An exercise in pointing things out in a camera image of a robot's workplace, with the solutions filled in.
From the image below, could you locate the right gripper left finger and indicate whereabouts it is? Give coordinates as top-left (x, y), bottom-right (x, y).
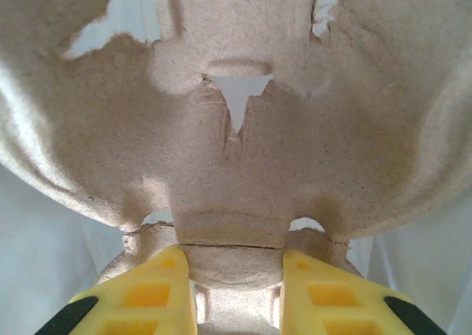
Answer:
top-left (35, 244), bottom-right (196, 335)

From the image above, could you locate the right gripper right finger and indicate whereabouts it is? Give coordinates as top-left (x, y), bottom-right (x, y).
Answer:
top-left (278, 248), bottom-right (442, 335)

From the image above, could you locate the landscape print paper gift bag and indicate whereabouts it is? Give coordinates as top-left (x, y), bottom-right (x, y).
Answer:
top-left (0, 0), bottom-right (472, 335)

